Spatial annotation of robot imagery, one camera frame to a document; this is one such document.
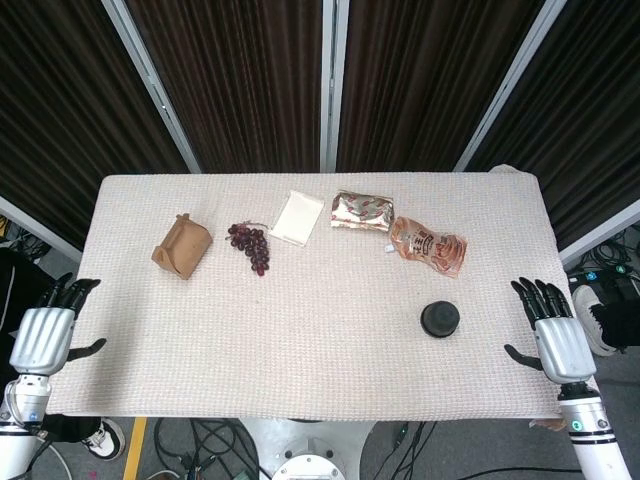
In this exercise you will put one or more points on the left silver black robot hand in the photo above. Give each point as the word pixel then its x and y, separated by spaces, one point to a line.
pixel 42 340

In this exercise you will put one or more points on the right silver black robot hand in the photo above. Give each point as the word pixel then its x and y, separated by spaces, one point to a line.
pixel 565 350

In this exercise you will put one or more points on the black round container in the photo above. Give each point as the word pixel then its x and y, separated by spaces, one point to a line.
pixel 440 317

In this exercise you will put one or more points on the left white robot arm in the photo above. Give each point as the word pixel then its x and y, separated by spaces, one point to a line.
pixel 27 400

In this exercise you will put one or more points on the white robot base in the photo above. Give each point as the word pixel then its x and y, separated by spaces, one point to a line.
pixel 305 450

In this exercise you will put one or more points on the plain white sneaker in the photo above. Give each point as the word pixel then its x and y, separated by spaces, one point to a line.
pixel 585 305

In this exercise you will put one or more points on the black trouser leg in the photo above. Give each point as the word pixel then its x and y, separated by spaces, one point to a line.
pixel 620 325

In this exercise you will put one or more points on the person in black clothes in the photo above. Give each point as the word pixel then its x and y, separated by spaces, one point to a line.
pixel 20 280

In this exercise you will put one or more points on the white sneaker with black stripes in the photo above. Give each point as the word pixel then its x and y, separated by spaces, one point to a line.
pixel 107 440

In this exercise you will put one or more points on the yellow floor tape strip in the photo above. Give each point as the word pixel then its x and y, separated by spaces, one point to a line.
pixel 134 450

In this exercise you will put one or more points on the brown cardboard gable box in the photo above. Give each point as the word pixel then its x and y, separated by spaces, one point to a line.
pixel 185 247

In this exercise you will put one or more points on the orange spouted drink pouch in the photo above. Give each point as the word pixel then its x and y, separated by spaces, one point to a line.
pixel 425 245

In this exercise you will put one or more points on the dark red grape bunch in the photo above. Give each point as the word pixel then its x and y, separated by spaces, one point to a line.
pixel 252 245

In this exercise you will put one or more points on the dark brown ribbed partition panel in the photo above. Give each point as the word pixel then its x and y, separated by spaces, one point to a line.
pixel 240 75
pixel 415 75
pixel 590 100
pixel 60 100

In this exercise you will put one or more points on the gold foil snack packet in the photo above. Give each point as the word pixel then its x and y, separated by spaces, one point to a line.
pixel 361 210

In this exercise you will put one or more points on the beige waffle tablecloth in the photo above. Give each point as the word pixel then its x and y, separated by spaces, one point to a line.
pixel 300 325

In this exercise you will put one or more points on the white shallow tray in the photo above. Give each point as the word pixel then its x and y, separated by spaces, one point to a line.
pixel 298 218

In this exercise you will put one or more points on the grey aluminium partition post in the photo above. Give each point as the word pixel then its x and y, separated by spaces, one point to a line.
pixel 600 232
pixel 331 85
pixel 40 230
pixel 509 85
pixel 151 85

